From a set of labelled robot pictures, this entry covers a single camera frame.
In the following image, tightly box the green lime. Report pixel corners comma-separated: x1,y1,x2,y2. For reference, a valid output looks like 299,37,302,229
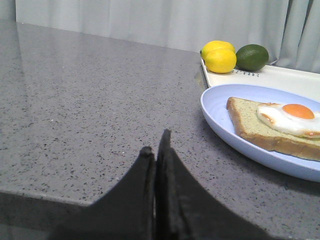
236,44,269,72

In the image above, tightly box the fried egg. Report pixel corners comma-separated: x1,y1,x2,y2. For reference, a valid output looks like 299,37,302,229
256,103,320,139

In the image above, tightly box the rear yellow lemon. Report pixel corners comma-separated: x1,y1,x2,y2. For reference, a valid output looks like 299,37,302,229
200,40,236,60

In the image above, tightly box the front yellow lemon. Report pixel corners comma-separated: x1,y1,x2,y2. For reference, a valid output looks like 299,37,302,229
204,48,237,74

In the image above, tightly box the white serving tray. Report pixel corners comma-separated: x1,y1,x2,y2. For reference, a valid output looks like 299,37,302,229
200,59,320,102

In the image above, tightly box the yellow lemon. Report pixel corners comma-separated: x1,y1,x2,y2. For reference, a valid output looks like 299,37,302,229
204,48,237,74
200,40,236,60

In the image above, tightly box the white curtain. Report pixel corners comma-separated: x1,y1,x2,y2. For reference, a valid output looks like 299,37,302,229
0,0,320,73

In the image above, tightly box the light blue plate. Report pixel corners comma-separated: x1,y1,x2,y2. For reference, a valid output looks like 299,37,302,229
200,84,320,183

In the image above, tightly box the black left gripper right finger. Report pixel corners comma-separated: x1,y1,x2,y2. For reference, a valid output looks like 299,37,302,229
155,129,269,240

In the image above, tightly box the bottom bread slice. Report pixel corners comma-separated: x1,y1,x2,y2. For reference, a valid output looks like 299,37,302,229
226,97,320,161

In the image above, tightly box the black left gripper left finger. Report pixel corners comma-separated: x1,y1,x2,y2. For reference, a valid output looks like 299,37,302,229
51,146,156,240

